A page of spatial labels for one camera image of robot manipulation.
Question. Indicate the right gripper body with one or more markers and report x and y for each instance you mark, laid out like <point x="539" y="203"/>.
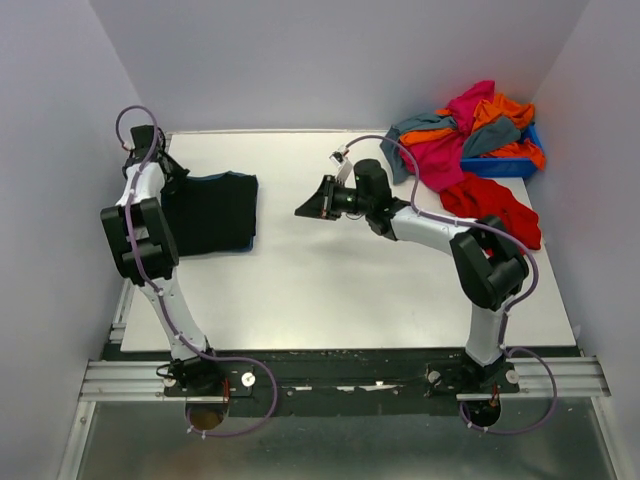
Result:
<point x="336" y="199"/>

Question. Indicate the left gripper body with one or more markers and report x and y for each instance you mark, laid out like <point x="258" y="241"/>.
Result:
<point x="177" y="176"/>

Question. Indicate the black t shirt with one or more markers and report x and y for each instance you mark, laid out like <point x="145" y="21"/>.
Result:
<point x="215" y="215"/>

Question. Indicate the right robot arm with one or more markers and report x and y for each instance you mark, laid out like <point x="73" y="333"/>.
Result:
<point x="490" y="268"/>

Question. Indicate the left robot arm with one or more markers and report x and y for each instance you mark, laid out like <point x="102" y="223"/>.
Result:
<point x="145" y="252"/>

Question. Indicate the folded blue t shirt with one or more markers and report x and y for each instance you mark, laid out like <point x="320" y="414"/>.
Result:
<point x="250" y="210"/>

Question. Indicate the magenta t shirt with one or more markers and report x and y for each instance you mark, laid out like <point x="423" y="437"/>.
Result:
<point x="438" y="147"/>

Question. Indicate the red t shirt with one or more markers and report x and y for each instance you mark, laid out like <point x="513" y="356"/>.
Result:
<point x="476" y="197"/>

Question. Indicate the grey blue t shirt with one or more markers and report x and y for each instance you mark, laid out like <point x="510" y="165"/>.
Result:
<point x="395" y="152"/>

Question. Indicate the orange t shirt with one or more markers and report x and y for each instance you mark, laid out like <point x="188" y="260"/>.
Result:
<point x="488" y="112"/>

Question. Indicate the blue plastic bin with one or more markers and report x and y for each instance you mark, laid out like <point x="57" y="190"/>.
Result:
<point x="500" y="167"/>

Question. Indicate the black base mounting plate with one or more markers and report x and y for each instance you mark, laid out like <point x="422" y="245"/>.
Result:
<point x="328" y="383"/>

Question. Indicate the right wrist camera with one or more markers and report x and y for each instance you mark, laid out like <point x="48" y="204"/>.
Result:
<point x="339" y="158"/>

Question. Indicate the aluminium frame rail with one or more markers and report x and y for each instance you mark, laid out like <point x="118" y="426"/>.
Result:
<point x="126" y="380"/>

